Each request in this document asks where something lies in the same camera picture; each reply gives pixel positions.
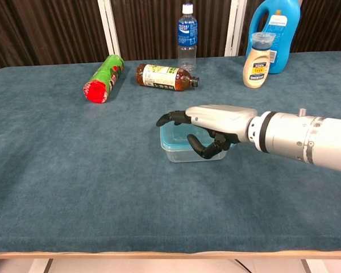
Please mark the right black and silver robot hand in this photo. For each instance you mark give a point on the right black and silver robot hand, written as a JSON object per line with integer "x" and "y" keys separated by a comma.
{"x": 224, "y": 119}

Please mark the blue translucent lid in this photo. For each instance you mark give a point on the blue translucent lid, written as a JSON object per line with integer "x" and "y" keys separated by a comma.
{"x": 173, "y": 138}

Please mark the green red chips can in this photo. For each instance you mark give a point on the green red chips can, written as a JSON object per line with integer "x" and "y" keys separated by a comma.
{"x": 102, "y": 82}

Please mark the cream mayonnaise squeeze bottle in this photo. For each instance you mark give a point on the cream mayonnaise squeeze bottle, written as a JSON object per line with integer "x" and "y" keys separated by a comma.
{"x": 257, "y": 72}

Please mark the brown tea bottle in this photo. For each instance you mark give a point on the brown tea bottle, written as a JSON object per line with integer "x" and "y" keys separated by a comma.
{"x": 159, "y": 76}

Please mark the clear bottle blue label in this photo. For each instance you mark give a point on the clear bottle blue label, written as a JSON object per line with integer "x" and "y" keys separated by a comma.
{"x": 187, "y": 37}

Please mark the blue detergent jug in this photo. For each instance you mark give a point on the blue detergent jug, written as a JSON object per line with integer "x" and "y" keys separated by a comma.
{"x": 284, "y": 31}

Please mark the teal table cloth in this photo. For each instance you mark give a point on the teal table cloth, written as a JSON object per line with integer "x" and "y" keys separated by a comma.
{"x": 88, "y": 185}

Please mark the white table leg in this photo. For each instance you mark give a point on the white table leg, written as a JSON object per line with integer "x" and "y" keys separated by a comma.
{"x": 41, "y": 266}
{"x": 314, "y": 266}

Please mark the white frame post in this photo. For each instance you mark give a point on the white frame post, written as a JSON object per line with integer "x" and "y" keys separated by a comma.
{"x": 109, "y": 28}
{"x": 234, "y": 28}

